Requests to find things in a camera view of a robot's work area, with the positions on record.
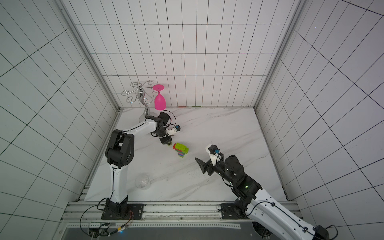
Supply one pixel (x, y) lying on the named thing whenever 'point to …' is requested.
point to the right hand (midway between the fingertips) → (202, 150)
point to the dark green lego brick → (180, 152)
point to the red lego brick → (173, 147)
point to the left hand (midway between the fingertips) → (166, 142)
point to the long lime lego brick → (182, 147)
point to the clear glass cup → (142, 180)
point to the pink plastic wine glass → (160, 103)
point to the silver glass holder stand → (138, 88)
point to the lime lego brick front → (182, 156)
